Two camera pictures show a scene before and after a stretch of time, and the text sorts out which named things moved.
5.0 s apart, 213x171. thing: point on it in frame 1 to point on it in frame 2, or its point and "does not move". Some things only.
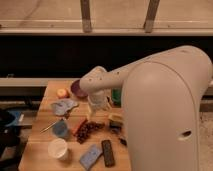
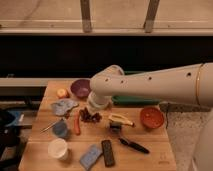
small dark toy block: x=115 y=126 does not move
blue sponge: x=89 y=156 does not move
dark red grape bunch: x=89 y=126 to x=86 y=116
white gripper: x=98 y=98 does not move
